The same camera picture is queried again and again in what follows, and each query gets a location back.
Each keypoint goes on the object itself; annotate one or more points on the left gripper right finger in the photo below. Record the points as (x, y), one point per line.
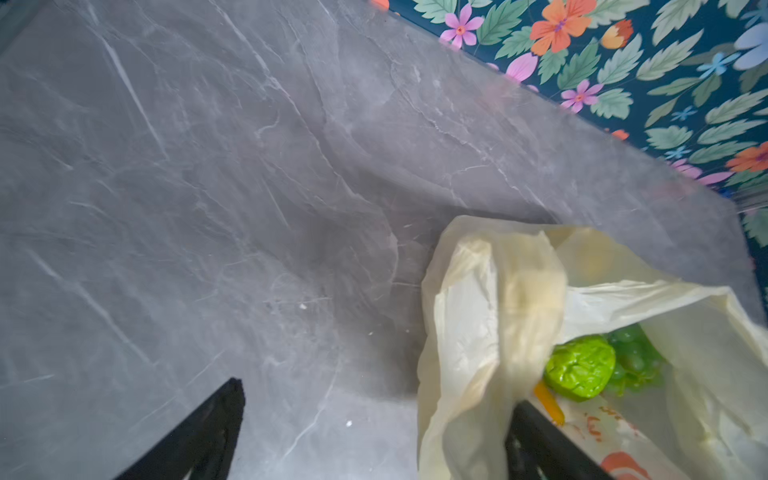
(537, 449)

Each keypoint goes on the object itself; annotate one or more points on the yellow fake banana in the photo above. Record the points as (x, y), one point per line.
(548, 401)

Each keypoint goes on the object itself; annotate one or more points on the cream plastic bag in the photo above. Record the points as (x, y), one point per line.
(498, 296)

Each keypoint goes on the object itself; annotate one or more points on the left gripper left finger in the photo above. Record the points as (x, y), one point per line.
(202, 446)

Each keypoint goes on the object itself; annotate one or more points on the green fake grapes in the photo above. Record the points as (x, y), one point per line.
(638, 363)

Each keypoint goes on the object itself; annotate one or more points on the light green fake custard apple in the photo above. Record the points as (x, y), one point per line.
(581, 368)

